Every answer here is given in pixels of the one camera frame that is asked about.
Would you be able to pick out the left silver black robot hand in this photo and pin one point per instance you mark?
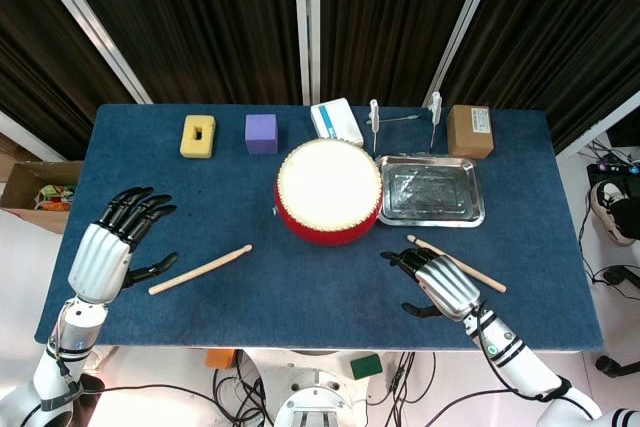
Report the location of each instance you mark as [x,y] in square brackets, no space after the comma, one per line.
[100,257]

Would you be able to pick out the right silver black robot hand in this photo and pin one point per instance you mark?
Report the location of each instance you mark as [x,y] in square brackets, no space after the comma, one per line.
[447,282]

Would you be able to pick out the wooden drumstick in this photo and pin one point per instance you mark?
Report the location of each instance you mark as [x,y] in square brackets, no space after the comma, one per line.
[200,269]
[487,281]

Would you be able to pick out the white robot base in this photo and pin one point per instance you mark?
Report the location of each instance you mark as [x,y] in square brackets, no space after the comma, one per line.
[310,382]

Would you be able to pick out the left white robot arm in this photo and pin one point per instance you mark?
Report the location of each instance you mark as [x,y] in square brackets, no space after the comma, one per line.
[75,332]

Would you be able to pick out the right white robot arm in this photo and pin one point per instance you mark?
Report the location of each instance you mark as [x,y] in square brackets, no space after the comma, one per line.
[500,342]

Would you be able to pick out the red drum with white head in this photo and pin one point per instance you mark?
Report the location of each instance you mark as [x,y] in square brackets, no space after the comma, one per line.
[327,187]

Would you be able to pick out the colourful packaging bag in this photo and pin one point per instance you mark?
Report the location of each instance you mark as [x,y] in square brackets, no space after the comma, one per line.
[52,197]

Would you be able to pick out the shiny metal tray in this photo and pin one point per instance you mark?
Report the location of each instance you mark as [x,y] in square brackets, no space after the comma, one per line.
[430,192]

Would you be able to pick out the open cardboard box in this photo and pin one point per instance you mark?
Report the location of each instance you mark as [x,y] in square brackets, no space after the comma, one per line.
[20,177]

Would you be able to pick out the green block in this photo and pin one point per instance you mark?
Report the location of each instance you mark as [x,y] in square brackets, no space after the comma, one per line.
[366,366]

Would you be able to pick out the yellow sponge with hole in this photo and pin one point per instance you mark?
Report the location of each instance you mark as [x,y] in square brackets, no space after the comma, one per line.
[190,147]

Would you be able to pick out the brown cardboard box with label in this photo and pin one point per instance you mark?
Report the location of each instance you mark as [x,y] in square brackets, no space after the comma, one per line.
[467,139]

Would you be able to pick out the orange block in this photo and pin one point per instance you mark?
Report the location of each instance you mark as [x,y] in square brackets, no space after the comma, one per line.
[220,358]

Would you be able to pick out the blue fabric table mat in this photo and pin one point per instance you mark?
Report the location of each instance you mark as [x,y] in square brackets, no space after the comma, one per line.
[250,307]

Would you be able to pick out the white and black sneaker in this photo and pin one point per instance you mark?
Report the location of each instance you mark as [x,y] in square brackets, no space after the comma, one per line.
[607,202]

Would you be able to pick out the black floor foot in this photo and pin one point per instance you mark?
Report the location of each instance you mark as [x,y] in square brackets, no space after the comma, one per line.
[607,366]

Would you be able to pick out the black trouser leg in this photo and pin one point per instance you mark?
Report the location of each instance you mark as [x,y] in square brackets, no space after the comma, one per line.
[629,214]

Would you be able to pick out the black power strip with plugs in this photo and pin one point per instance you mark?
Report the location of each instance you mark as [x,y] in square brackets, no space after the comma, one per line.
[607,167]

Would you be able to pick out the white box with blue stripe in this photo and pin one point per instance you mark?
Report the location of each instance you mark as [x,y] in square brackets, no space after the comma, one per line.
[335,119]

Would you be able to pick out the black pleated curtain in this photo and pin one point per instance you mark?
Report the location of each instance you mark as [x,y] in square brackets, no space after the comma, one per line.
[380,22]
[200,22]
[30,72]
[550,22]

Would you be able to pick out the purple foam cube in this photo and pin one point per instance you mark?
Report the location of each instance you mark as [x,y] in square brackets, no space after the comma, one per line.
[260,139]

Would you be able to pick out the white frame bar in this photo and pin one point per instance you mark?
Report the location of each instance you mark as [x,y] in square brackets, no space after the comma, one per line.
[600,126]
[30,138]

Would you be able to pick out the white frame post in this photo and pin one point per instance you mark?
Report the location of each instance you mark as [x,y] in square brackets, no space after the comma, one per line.
[306,22]
[465,22]
[88,22]

